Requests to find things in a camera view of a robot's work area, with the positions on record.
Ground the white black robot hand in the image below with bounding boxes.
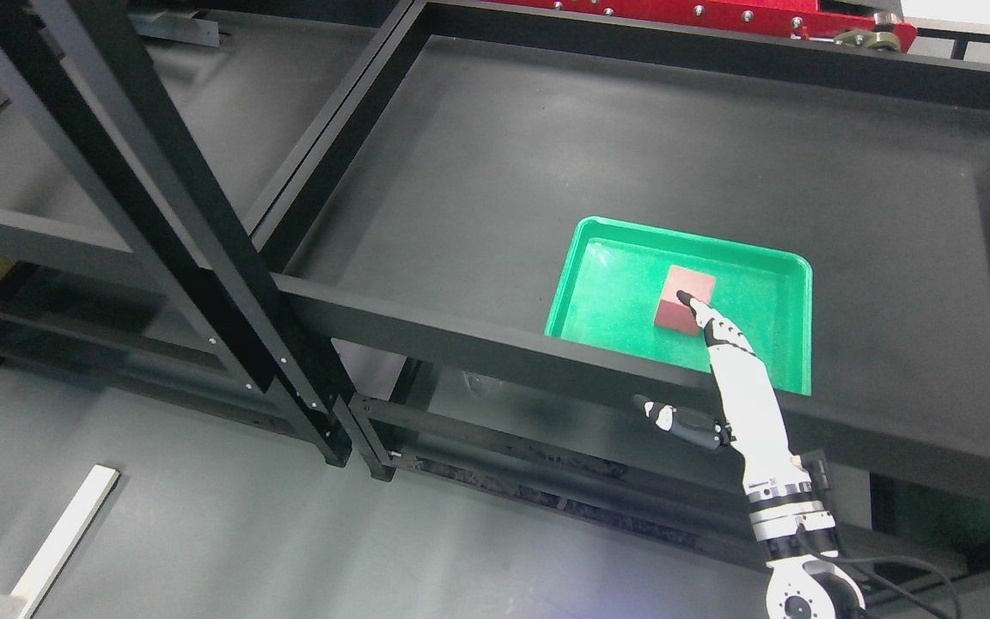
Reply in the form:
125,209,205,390
633,290,812,494

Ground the pink foam block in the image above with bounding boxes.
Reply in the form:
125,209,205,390
652,264,718,337

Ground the silver white robot forearm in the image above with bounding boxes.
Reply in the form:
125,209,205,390
745,478,868,618

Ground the green plastic tray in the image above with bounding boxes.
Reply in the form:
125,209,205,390
545,216,814,395

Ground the black metal shelf right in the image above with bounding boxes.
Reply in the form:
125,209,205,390
250,1,990,573

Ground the black metal shelf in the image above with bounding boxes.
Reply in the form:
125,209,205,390
250,1,990,573
0,0,414,469

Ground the black metal shelf left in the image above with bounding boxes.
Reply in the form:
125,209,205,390
0,0,414,469

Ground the clear plastic bag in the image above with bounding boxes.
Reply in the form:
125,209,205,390
462,370,505,400

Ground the white desk with T-leg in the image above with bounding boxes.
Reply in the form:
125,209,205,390
0,463,121,618

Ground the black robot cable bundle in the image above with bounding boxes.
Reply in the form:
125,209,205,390
804,450,977,619

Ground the red conveyor frame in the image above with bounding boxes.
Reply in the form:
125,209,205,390
506,1,920,52

